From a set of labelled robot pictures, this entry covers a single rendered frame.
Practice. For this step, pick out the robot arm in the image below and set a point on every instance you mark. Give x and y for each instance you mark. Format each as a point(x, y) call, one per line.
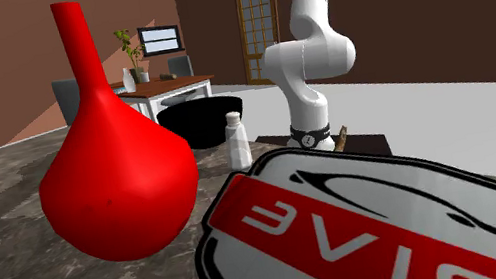
point(310, 58)

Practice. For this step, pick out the wooden door with glass panes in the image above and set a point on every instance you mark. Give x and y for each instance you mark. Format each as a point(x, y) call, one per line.
point(257, 34)

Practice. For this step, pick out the grey chair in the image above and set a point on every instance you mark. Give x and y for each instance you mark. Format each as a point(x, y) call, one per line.
point(67, 99)
point(180, 66)

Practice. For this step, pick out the white table with wooden top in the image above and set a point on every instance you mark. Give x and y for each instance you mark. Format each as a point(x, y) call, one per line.
point(161, 87)

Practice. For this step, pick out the black bowl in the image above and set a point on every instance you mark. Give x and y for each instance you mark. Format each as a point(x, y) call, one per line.
point(201, 121)

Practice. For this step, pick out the white shaker bottle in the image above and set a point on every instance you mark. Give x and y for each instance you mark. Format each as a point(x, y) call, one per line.
point(237, 145)

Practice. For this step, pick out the small brown stick-shaped object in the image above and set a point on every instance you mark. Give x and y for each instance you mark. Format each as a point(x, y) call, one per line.
point(341, 140)

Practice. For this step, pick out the dark robot stand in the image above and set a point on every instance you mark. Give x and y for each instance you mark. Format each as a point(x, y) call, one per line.
point(367, 143)

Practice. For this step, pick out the red long-necked vase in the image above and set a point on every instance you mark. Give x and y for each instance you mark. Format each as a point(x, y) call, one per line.
point(118, 178)

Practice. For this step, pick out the white red black printed container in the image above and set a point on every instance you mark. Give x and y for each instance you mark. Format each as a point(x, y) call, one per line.
point(365, 230)

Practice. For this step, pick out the dark-framed wall window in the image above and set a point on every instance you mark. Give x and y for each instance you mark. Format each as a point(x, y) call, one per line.
point(159, 40)

